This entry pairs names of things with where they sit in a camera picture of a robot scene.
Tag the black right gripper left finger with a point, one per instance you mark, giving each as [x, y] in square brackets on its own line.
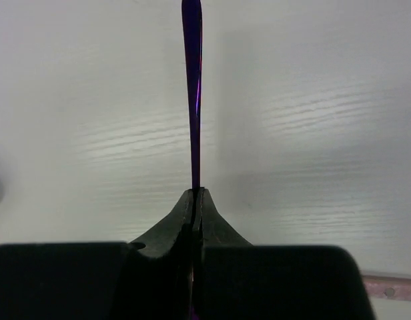
[148, 278]

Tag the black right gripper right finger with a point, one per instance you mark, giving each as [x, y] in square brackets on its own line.
[233, 279]

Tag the purple spoon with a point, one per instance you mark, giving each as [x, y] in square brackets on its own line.
[191, 14]

